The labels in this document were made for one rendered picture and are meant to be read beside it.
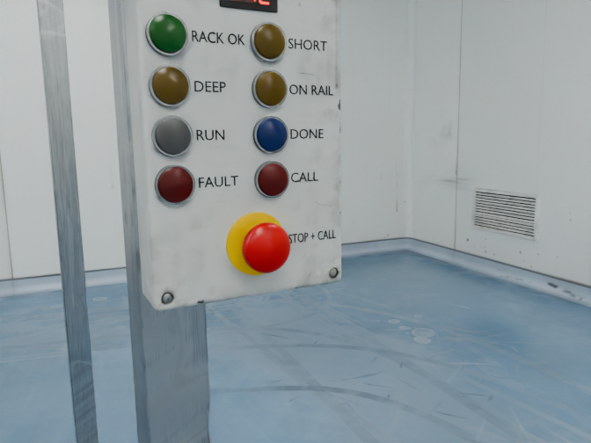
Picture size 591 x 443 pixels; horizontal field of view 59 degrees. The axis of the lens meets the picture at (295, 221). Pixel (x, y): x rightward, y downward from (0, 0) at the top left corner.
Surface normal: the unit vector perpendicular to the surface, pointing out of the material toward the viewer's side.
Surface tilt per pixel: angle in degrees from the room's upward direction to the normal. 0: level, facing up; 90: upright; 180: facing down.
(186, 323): 90
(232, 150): 90
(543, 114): 90
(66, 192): 90
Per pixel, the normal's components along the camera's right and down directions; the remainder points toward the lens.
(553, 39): -0.92, 0.07
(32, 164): 0.40, 0.14
